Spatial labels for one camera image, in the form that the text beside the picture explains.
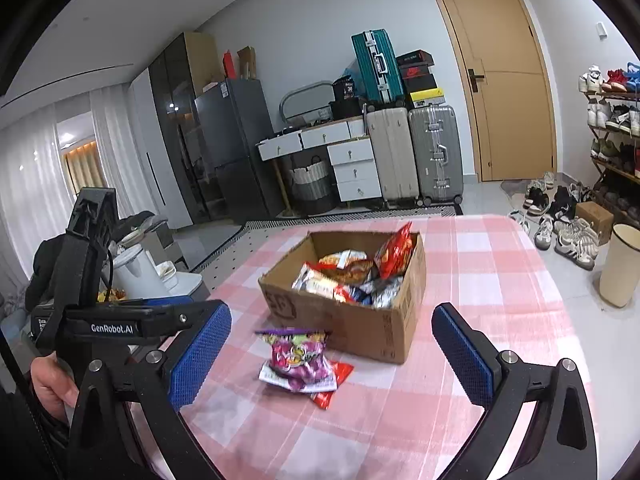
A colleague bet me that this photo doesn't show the white curtain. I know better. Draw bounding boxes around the white curtain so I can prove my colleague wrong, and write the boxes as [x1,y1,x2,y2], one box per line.
[1,84,156,278]

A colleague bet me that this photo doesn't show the cream trash bin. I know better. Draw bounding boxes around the cream trash bin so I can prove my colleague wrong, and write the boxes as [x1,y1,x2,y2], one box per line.
[599,223,640,308]

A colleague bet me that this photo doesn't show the white noodle snack bag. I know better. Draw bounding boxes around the white noodle snack bag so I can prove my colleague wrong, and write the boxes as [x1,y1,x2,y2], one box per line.
[309,249,378,286]

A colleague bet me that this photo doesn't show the red snack bag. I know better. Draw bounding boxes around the red snack bag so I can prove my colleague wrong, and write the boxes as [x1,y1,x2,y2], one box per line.
[310,360,354,410]

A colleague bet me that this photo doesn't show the dark grey refrigerator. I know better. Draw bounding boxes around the dark grey refrigerator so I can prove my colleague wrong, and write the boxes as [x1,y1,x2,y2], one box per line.
[195,79,284,224]

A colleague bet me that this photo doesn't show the red chip bag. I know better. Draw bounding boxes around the red chip bag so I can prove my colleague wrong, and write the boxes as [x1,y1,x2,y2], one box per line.
[373,222,414,280]

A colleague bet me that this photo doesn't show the silver suitcase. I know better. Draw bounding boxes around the silver suitcase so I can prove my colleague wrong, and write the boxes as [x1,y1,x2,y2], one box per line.
[409,104,464,205]

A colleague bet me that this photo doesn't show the small red snack packet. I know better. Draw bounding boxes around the small red snack packet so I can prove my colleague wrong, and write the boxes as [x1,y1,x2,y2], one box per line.
[333,284,362,304]

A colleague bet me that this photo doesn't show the wooden door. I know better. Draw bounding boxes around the wooden door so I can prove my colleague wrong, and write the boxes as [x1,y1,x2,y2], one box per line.
[436,0,556,182]

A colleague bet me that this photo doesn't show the stacked shoe boxes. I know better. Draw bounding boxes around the stacked shoe boxes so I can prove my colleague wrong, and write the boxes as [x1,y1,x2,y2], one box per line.
[396,50,445,110]

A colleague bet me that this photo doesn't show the white drawer desk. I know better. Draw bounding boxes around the white drawer desk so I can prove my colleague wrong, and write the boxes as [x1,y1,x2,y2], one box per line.
[257,116,382,203]

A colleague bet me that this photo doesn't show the person's left hand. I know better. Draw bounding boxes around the person's left hand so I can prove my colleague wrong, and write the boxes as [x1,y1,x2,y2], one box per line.
[30,352,79,422]

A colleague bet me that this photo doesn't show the white electric kettle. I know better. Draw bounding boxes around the white electric kettle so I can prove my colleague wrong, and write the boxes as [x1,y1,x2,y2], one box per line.
[113,244,168,299]

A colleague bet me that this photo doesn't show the black display cabinet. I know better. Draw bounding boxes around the black display cabinet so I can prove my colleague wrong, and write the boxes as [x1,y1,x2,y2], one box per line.
[149,32,227,224]

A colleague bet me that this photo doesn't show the woven laundry basket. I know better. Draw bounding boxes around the woven laundry basket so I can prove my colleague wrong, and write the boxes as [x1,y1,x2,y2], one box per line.
[290,155,337,216]

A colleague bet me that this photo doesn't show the beige suitcase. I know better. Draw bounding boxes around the beige suitcase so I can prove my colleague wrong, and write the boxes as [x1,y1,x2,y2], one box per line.
[364,107,421,203]

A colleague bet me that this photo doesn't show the pink checkered tablecloth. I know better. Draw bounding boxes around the pink checkered tablecloth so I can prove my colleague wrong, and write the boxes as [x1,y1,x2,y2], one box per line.
[129,212,599,480]

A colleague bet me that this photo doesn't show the wooden shoe rack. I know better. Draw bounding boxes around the wooden shoe rack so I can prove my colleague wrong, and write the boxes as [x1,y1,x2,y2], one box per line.
[577,62,639,228]

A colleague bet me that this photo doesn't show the silver snack bag in box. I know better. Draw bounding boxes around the silver snack bag in box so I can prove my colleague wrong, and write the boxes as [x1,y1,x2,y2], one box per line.
[359,275,404,309]

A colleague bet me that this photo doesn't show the brown SF cardboard box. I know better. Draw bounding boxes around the brown SF cardboard box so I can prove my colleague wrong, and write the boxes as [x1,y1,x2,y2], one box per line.
[258,231,426,364]

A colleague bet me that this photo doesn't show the teal suitcase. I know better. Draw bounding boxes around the teal suitcase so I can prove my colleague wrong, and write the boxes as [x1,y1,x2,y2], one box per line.
[352,29,405,106]

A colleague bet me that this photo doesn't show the small brown floor box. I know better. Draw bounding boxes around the small brown floor box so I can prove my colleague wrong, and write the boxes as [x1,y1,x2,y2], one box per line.
[576,200,614,246]

